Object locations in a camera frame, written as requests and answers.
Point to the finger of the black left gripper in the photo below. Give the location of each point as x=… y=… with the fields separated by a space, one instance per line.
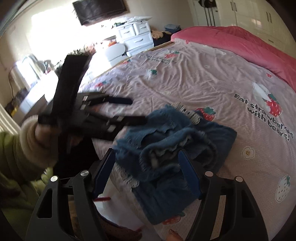
x=128 y=120
x=116 y=100

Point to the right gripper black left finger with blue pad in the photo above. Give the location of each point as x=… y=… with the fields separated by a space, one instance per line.
x=51 y=217

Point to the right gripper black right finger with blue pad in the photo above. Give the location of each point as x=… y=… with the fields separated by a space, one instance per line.
x=242 y=218

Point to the blue denim pants lace hem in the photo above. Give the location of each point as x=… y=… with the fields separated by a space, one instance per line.
x=148 y=157

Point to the green sleeved left forearm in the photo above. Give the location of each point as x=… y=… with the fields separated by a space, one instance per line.
x=26 y=167

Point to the person's left hand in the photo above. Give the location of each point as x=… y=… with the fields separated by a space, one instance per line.
x=47 y=136

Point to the white drawer dresser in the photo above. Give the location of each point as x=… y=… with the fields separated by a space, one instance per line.
x=127 y=40

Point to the blue folded clothes pile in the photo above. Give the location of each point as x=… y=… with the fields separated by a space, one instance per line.
x=172 y=28

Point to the pink strawberry print bedsheet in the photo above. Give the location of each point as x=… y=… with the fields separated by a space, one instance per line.
x=230 y=91

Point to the red pink folded quilt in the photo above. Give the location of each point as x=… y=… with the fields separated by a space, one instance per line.
x=246 y=45

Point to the hanging bags on door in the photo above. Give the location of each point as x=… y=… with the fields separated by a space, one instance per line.
x=208 y=6

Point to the white wardrobe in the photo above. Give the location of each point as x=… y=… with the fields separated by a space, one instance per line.
x=257 y=17

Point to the black wall television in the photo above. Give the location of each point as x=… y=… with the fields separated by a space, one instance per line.
x=94 y=11

